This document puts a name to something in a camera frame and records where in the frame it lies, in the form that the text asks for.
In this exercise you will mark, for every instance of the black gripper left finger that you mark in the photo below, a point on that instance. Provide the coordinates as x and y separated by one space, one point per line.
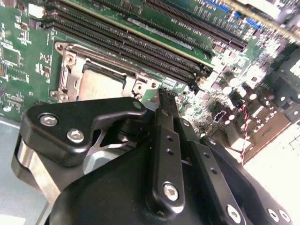
70 122

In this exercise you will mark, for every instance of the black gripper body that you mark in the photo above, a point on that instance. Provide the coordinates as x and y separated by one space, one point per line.
105 199

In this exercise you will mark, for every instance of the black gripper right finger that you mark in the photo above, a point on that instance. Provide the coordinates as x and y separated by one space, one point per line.
211 168

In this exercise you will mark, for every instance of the metal socket cover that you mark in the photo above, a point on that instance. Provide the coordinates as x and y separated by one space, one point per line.
72 82

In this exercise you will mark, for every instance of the silver CPU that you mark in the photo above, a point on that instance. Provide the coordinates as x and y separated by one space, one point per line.
98 86

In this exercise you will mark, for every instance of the thin metal locking lever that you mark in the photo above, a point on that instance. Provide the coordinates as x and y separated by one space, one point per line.
110 61

